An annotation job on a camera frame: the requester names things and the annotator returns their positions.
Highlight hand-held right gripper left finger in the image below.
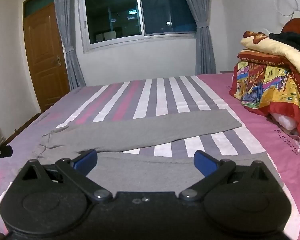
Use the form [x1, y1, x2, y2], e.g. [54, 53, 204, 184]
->
[15, 149, 113, 203]

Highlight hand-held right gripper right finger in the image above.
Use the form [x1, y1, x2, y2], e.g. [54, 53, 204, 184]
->
[179, 150, 282, 202]

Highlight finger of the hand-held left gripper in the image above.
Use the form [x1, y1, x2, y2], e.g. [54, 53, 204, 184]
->
[0, 145, 13, 162]

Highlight grey pants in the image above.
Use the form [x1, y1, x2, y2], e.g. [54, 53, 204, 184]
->
[32, 109, 284, 198]

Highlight striped bed sheet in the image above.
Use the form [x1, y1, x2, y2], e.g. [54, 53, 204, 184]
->
[0, 72, 300, 240]

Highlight colourful patterned pillow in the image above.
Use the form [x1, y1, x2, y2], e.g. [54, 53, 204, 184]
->
[229, 49, 300, 145]

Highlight brown wooden door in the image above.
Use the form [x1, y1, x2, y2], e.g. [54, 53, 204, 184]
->
[22, 0, 70, 112]

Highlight grey curtain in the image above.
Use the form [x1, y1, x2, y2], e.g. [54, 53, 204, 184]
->
[53, 0, 87, 89]
[181, 0, 217, 75]

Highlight cream printed quilt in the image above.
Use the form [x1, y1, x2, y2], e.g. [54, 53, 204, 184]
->
[241, 30, 300, 72]

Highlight dark cloth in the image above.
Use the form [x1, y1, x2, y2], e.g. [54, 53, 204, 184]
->
[269, 31, 300, 57]

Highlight sliding glass window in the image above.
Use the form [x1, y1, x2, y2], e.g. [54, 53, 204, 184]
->
[77, 0, 198, 53]

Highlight red headboard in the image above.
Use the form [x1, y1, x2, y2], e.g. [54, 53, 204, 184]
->
[281, 17, 300, 34]

